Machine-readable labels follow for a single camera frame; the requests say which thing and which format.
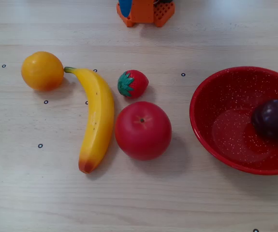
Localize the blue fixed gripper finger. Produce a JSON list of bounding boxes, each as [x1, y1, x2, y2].
[[118, 0, 132, 17]]

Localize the dark purple plum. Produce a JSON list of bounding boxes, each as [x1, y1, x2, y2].
[[250, 99, 278, 139]]

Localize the orange robot base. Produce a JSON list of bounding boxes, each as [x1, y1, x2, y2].
[[116, 0, 176, 28]]

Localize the red speckled bowl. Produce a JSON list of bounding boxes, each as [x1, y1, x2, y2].
[[189, 66, 278, 175]]

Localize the red strawberry green leaves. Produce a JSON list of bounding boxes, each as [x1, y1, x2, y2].
[[117, 69, 149, 99]]

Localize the orange round fruit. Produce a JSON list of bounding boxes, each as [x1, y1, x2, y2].
[[21, 51, 64, 92]]

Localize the yellow banana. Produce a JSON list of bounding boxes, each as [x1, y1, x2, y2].
[[63, 66, 115, 174]]

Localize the red apple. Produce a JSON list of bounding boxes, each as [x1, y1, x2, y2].
[[114, 101, 173, 161]]

